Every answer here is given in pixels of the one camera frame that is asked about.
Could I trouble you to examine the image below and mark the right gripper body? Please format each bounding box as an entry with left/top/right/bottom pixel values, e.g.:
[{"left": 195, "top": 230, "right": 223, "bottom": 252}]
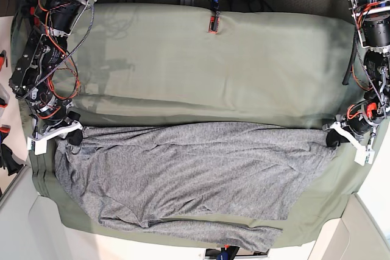
[{"left": 29, "top": 101, "right": 83, "bottom": 139}]

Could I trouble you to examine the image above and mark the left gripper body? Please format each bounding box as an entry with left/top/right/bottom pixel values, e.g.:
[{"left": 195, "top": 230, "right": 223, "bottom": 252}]
[{"left": 323, "top": 110, "right": 378, "bottom": 150}]

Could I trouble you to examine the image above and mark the grey T-shirt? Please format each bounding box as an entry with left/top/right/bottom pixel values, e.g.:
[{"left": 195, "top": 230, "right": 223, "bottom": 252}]
[{"left": 54, "top": 122, "right": 336, "bottom": 251}]

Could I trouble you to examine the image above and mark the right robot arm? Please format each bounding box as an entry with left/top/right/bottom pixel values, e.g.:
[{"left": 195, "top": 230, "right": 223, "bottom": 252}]
[{"left": 9, "top": 0, "right": 97, "bottom": 154}]

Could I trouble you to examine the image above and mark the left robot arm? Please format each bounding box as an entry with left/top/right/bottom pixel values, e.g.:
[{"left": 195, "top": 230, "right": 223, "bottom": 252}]
[{"left": 324, "top": 0, "right": 389, "bottom": 148}]

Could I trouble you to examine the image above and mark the green table cloth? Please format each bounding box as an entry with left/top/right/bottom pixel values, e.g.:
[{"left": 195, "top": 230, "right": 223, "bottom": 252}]
[{"left": 30, "top": 3, "right": 372, "bottom": 248}]

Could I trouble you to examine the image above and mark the orange black bottom clamp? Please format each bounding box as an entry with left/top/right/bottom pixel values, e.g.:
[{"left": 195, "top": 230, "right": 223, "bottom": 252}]
[{"left": 216, "top": 245, "right": 240, "bottom": 260}]

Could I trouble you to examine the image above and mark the orange black clamp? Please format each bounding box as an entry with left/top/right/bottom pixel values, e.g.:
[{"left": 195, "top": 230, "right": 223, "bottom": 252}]
[
  {"left": 216, "top": 245, "right": 240, "bottom": 260},
  {"left": 208, "top": 0, "right": 220, "bottom": 33}
]

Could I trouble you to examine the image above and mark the orange black top clamp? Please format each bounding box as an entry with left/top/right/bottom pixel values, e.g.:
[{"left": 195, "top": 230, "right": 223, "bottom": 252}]
[{"left": 208, "top": 0, "right": 220, "bottom": 33}]

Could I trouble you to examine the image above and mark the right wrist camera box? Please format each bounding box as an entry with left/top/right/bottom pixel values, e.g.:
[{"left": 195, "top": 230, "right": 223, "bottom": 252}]
[{"left": 27, "top": 136, "right": 48, "bottom": 155}]

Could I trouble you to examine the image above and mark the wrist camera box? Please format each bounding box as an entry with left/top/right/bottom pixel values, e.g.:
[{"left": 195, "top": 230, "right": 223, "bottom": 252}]
[
  {"left": 27, "top": 136, "right": 48, "bottom": 155},
  {"left": 354, "top": 147, "right": 375, "bottom": 166}
]

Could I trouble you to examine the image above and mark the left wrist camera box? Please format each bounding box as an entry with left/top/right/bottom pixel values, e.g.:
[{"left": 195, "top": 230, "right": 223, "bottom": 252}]
[{"left": 354, "top": 147, "right": 375, "bottom": 166}]

